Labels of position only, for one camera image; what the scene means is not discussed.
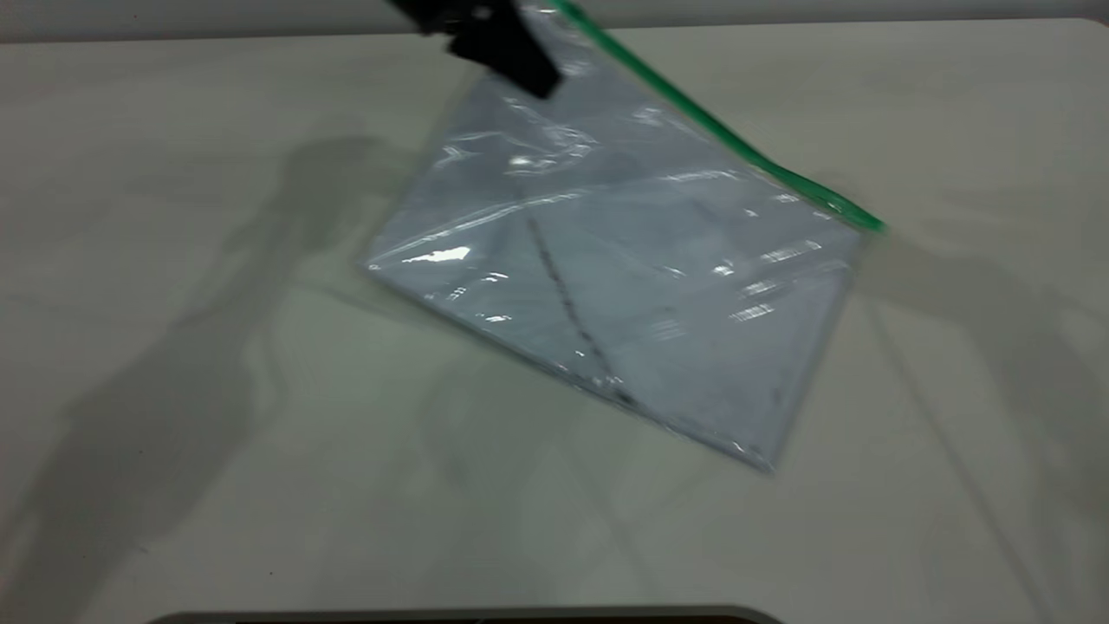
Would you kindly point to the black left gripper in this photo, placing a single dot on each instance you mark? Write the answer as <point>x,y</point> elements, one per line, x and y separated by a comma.
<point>450,12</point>

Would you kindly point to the clear bag with green zipper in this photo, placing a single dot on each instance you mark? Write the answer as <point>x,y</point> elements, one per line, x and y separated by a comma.
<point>624,277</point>

